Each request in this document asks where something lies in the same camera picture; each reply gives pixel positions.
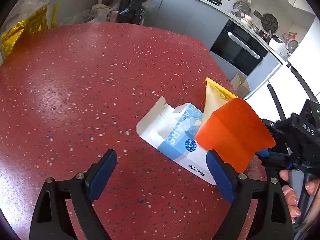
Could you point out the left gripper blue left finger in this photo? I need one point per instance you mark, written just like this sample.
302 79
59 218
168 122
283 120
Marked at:
99 173

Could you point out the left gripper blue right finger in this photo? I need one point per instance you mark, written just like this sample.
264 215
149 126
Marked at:
223 174

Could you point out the orange card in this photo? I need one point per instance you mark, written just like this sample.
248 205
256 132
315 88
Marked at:
236 133

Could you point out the white blue plaster box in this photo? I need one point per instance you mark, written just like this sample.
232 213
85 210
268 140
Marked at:
172 131

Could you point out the yellow snack bag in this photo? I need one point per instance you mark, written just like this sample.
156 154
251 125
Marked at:
216 96

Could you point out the person's right hand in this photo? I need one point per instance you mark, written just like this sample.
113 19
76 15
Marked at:
292 201

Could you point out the white refrigerator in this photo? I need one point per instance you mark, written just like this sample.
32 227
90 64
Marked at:
288 87

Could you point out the cardboard box on floor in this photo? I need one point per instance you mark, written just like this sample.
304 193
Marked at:
240 85

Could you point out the white rice cooker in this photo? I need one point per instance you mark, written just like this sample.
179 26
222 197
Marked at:
277 45

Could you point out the black built-in oven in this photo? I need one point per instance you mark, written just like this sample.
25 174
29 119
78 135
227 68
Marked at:
237 51

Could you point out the round black baking pan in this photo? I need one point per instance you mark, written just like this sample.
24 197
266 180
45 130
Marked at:
269 23

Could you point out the round silver steamer rack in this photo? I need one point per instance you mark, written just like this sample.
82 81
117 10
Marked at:
241 6

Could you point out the gold foil bag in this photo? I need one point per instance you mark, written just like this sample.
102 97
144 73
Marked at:
35 23

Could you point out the black plastic bag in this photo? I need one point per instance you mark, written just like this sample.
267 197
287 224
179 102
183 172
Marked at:
130 11

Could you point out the grey lower cabinets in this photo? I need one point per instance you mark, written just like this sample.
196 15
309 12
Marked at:
204 21

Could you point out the clear plastic bag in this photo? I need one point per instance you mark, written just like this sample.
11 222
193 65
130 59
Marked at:
24 8

